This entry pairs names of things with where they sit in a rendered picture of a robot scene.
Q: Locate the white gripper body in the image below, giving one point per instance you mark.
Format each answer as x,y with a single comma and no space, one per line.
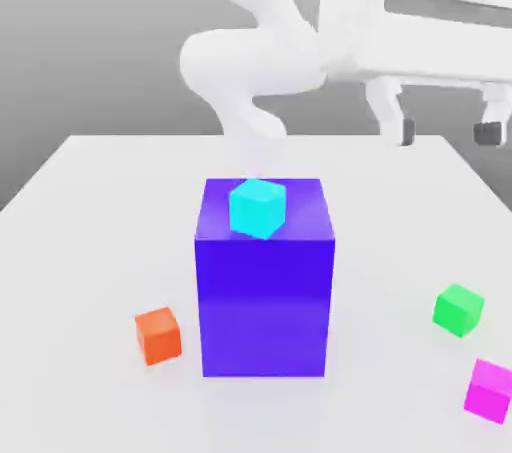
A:
420,49

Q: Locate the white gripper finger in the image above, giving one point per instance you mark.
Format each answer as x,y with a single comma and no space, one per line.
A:
386,109
496,109

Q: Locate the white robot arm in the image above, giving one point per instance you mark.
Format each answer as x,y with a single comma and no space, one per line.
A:
256,57

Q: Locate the small cyan cube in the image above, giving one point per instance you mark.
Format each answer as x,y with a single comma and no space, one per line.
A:
256,209

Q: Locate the small green cube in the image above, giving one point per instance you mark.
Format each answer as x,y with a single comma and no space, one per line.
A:
458,311

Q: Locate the small magenta cube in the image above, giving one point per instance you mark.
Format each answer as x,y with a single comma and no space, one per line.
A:
490,391

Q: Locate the small orange cube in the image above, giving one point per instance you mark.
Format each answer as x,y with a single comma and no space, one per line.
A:
159,337

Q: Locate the large blue box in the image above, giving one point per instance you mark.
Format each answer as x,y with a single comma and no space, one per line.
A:
264,301

